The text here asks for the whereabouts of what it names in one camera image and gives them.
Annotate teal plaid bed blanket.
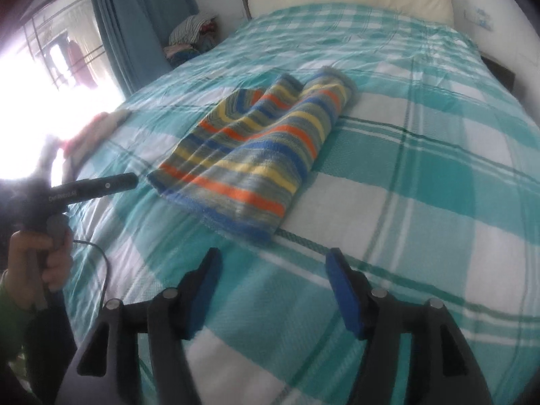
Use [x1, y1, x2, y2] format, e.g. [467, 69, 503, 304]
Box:
[63, 2, 540, 405]

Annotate person's left hand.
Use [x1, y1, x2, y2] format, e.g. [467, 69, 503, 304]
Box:
[7, 231, 73, 311]

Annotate blue curtain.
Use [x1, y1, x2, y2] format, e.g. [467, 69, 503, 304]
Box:
[83, 0, 200, 99]

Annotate pink cloth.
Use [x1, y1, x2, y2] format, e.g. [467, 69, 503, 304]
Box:
[59, 110, 132, 165]

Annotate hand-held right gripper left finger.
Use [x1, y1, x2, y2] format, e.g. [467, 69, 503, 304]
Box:
[55, 247, 223, 405]

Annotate striped knit sweater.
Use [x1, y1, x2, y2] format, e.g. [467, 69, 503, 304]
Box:
[147, 66, 358, 244]

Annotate pile of mixed clothes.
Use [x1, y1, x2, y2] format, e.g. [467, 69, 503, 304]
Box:
[164, 13, 220, 68]

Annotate window with metal grille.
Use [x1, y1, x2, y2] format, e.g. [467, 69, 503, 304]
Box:
[20, 0, 124, 99]

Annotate dark nightstand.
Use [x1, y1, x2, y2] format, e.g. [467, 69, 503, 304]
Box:
[480, 55, 518, 94]

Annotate black cable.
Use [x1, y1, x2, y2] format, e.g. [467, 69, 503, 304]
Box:
[63, 240, 111, 309]

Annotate wall socket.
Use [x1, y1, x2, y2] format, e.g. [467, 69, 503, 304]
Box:
[463, 6, 497, 31]

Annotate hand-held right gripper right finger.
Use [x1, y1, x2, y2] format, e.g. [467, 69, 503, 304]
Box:
[326, 248, 495, 405]

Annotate person's left forearm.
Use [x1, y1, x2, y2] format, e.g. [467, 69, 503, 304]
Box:
[0, 269, 35, 366]

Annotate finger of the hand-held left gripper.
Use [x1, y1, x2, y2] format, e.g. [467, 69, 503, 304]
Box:
[103, 172, 139, 197]

